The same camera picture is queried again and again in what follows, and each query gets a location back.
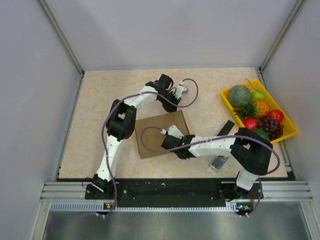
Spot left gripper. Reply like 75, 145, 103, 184
158, 91, 181, 115

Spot brown cardboard box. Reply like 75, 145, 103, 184
135, 110, 189, 159

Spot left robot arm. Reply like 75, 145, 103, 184
92, 74, 189, 199

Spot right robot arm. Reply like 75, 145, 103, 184
161, 125, 273, 201

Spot black rectangular bar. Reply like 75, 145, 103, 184
217, 120, 235, 137

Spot grey-green melon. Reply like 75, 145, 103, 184
227, 85, 252, 108

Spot red apple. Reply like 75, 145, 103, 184
268, 109, 285, 123
243, 117, 258, 131

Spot green apple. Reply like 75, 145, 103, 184
251, 90, 265, 101

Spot green lime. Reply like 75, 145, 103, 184
253, 128, 270, 142

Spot orange pineapple toy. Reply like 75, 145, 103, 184
253, 100, 270, 118

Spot purple grapes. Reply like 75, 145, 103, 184
257, 115, 284, 141

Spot yellow plastic tray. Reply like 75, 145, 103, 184
220, 79, 299, 144

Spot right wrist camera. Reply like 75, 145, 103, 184
160, 125, 184, 139

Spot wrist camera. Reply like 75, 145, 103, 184
160, 125, 184, 139
174, 84, 189, 99

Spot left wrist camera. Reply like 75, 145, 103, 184
174, 84, 189, 99

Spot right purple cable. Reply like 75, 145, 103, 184
139, 125, 281, 218

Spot aluminium rail frame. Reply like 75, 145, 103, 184
40, 179, 313, 214

